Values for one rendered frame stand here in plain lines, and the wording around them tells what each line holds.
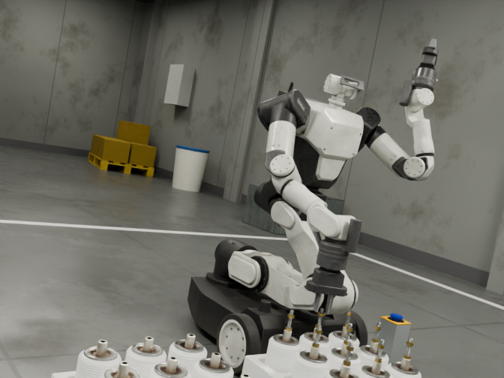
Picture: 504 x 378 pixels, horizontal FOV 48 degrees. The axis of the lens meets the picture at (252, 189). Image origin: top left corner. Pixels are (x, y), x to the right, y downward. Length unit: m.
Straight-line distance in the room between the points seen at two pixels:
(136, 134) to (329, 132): 7.35
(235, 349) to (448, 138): 3.64
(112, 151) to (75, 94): 2.10
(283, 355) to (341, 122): 0.85
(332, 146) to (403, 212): 3.46
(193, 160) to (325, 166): 5.60
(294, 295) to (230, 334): 0.26
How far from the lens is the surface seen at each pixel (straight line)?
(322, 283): 1.69
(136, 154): 8.67
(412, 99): 2.25
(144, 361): 1.41
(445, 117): 5.34
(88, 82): 10.48
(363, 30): 6.25
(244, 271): 2.28
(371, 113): 2.29
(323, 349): 1.73
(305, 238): 2.06
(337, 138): 2.05
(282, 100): 1.95
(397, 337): 1.91
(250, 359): 1.70
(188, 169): 7.61
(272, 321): 2.02
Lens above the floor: 0.78
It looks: 5 degrees down
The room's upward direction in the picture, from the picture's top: 11 degrees clockwise
